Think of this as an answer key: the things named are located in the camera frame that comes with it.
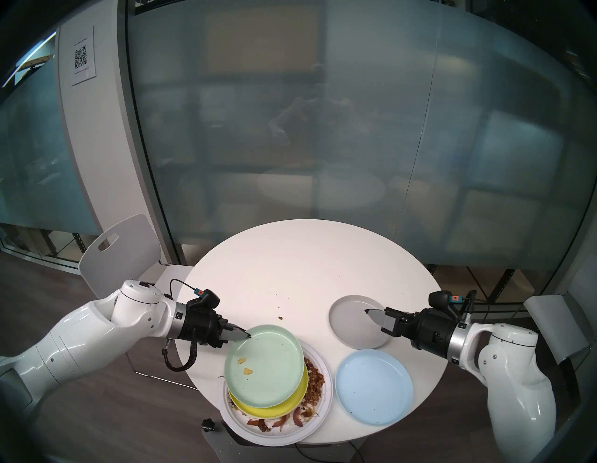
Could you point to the QR code paper sign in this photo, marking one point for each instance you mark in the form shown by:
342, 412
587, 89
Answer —
83, 58

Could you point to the large white paper plate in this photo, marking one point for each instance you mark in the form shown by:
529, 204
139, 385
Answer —
289, 438

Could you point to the mint green plastic plate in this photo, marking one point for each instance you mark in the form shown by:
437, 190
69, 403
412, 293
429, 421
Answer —
266, 354

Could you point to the brown food leftovers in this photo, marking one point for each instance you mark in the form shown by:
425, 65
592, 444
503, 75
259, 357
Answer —
316, 382

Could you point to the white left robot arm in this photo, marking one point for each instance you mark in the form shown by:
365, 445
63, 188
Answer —
84, 336

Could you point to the grey plastic plate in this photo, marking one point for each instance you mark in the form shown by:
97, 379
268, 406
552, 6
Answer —
350, 326

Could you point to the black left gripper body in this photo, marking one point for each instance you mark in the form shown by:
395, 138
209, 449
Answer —
200, 324

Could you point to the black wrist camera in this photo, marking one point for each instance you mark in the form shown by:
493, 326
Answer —
207, 298
443, 298

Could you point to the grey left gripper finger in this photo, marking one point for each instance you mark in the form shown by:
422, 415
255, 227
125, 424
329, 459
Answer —
227, 340
231, 328

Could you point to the metal storage rack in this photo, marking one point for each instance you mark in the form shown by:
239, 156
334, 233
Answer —
503, 280
60, 245

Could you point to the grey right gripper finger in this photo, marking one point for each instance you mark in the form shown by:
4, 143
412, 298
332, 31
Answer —
387, 312
387, 326

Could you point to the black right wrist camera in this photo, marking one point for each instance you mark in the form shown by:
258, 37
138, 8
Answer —
443, 298

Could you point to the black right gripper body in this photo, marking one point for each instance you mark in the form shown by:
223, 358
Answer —
431, 333

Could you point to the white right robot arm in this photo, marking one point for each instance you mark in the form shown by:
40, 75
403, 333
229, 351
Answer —
517, 392

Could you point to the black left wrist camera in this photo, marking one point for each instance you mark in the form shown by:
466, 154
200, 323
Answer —
207, 298

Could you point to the yellow food crumbs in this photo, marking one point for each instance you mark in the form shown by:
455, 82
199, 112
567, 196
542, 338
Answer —
247, 371

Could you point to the black star knob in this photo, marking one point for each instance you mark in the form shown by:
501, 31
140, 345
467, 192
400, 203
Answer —
208, 425

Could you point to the white plastic chair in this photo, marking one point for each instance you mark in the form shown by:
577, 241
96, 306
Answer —
555, 322
121, 252

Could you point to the yellow plastic plate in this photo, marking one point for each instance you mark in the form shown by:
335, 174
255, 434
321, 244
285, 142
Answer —
280, 411

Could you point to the linear ceiling light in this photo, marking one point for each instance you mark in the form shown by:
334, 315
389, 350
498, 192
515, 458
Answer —
32, 63

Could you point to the light blue plastic plate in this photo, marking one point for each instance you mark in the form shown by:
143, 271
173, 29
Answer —
373, 387

